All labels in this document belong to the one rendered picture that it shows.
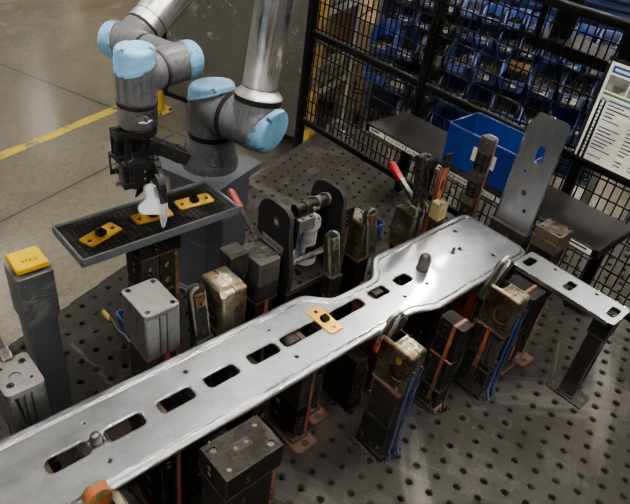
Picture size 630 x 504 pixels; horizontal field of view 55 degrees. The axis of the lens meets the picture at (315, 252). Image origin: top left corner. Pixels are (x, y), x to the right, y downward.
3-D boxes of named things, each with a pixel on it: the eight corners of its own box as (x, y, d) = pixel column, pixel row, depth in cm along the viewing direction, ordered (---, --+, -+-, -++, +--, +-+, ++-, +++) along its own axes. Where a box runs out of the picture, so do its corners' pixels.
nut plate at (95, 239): (91, 248, 119) (91, 243, 119) (77, 240, 121) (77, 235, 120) (123, 229, 125) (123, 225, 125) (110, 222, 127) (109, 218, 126)
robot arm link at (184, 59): (166, 27, 123) (124, 38, 115) (209, 43, 118) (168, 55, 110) (167, 66, 127) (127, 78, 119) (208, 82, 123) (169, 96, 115)
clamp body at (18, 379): (32, 524, 121) (-2, 406, 99) (10, 483, 127) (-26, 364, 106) (79, 497, 126) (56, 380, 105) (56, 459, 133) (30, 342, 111)
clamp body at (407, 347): (380, 472, 140) (412, 369, 120) (343, 436, 147) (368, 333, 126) (406, 451, 146) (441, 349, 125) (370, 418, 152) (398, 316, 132)
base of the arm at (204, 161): (169, 164, 161) (168, 130, 155) (204, 144, 172) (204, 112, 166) (215, 183, 156) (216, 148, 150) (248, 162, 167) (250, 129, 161)
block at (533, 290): (499, 381, 168) (533, 305, 151) (467, 356, 174) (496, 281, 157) (518, 366, 173) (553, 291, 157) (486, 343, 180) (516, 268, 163)
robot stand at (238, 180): (158, 281, 183) (153, 164, 160) (200, 249, 199) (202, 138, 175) (214, 309, 177) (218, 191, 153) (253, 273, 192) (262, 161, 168)
